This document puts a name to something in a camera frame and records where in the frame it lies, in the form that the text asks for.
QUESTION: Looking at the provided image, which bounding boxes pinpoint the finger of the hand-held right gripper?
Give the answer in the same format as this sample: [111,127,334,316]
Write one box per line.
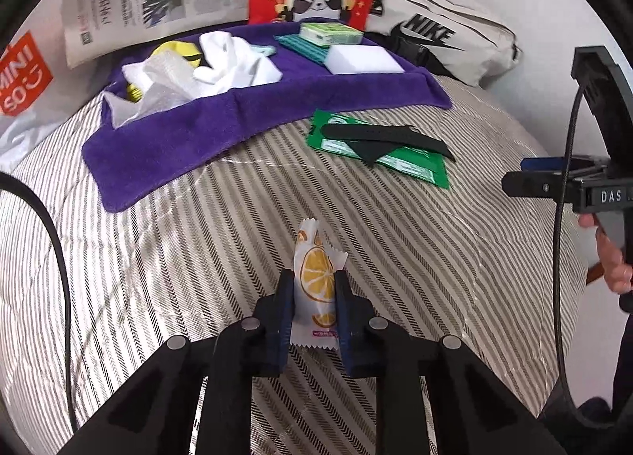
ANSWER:
[502,169,570,199]
[521,157,570,172]

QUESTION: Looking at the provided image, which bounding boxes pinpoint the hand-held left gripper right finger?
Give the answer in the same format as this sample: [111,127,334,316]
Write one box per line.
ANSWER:
[334,271,565,455]

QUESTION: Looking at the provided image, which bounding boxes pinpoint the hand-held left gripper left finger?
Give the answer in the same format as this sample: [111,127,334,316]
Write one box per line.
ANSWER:
[64,269,298,455]

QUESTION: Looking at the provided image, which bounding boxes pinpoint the lemon print candy packet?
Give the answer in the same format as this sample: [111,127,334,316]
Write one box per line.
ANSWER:
[289,218,347,349]

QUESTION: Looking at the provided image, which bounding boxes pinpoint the white foam sponge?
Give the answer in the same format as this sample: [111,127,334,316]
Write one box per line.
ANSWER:
[324,44,405,75]

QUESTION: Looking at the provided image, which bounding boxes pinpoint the green tissue pack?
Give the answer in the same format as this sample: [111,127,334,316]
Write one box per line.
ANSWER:
[299,22,364,47]

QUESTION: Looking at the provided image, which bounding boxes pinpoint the white tissue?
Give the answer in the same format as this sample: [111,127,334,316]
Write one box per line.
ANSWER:
[193,31,284,95]

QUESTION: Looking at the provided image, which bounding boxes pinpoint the white embossed paper towel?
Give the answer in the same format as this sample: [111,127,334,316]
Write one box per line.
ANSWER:
[101,50,208,129]

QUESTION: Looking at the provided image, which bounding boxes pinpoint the person's right hand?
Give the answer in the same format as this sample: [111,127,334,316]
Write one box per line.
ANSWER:
[578,215,633,295]

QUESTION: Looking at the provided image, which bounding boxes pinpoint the striped bed sheet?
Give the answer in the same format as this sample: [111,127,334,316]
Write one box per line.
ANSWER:
[0,74,591,455]

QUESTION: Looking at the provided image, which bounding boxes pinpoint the flat green packet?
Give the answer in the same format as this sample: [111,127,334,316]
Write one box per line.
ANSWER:
[305,109,450,189]

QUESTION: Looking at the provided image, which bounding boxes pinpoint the white waist bag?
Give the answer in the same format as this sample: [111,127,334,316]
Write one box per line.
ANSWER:
[363,0,524,90]

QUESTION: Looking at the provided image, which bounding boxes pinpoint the purple towel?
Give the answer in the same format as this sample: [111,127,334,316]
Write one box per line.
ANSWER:
[81,22,452,213]

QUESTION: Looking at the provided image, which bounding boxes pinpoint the person's dark clothing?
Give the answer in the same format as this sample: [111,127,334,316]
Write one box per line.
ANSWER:
[574,396,633,455]

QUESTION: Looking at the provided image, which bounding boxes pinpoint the white plastic shopping bag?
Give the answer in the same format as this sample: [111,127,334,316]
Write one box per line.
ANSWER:
[0,30,67,169]

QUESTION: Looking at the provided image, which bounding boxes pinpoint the black cable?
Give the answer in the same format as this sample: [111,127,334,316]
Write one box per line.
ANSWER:
[553,84,633,431]
[0,172,80,431]

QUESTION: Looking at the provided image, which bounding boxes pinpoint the black strap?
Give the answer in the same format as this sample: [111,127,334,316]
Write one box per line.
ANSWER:
[320,123,453,166]

